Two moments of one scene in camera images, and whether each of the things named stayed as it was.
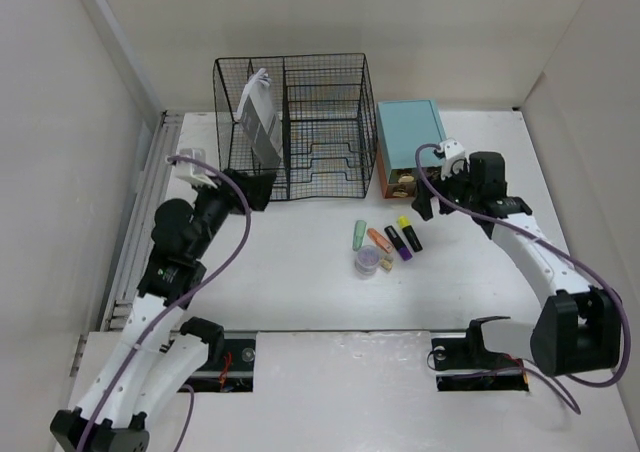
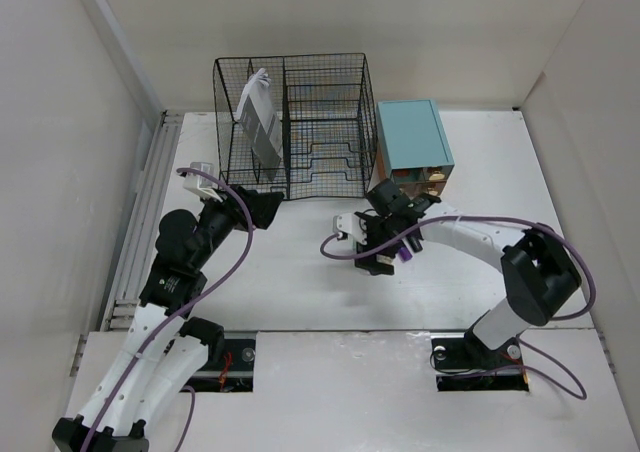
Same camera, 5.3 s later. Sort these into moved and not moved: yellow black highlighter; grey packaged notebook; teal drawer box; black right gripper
Moved: black right gripper
Not moved: teal drawer box; grey packaged notebook; yellow black highlighter
